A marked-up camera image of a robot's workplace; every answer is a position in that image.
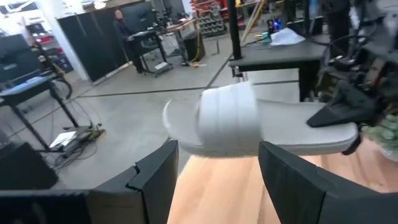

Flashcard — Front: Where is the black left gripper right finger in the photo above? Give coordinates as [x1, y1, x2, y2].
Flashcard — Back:
[257, 140, 398, 224]

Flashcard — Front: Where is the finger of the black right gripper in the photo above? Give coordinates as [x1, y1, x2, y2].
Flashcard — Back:
[341, 133, 363, 156]
[306, 80, 379, 128]

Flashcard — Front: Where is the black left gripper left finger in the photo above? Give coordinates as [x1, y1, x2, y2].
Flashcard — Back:
[90, 139, 180, 224]

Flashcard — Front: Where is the white rubber slide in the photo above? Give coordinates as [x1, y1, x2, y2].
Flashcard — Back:
[162, 80, 360, 158]

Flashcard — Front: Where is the white paper sheet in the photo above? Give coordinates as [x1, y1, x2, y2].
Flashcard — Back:
[270, 27, 307, 47]

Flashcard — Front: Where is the black box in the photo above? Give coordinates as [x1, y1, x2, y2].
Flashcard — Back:
[0, 141, 59, 190]

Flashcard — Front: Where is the black standing desk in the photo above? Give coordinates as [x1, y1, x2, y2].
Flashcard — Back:
[130, 17, 206, 78]

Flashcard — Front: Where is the person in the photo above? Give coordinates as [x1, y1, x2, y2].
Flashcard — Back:
[112, 9, 147, 75]

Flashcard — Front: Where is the black-legged desk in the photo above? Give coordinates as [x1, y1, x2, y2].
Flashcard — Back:
[0, 73, 80, 153]

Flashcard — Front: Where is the storage bin rack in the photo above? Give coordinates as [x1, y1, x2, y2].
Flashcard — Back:
[191, 0, 229, 38]

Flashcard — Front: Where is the black desk monitor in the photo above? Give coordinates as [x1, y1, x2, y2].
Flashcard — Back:
[0, 33, 43, 83]

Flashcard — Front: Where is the grey desk with post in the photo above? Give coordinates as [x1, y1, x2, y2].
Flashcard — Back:
[229, 39, 327, 103]

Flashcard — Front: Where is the power strip with cables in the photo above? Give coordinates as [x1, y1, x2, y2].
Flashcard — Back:
[49, 123, 106, 151]

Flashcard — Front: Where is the black post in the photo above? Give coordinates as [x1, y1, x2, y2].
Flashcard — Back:
[226, 0, 244, 60]

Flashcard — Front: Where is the black partition wall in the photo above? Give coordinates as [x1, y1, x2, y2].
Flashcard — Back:
[57, 0, 162, 84]

